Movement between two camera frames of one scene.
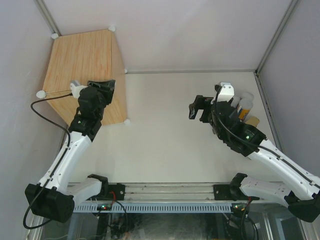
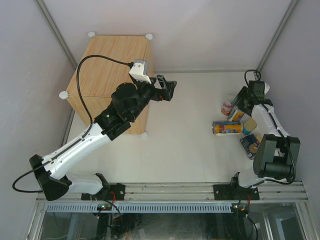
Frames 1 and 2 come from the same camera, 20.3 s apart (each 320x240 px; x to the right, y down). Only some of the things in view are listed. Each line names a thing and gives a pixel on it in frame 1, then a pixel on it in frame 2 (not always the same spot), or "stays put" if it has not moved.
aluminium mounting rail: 165,192 stays put
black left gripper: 106,88 -> 160,94
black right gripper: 200,103 -> 237,99
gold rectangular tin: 253,120 stays put
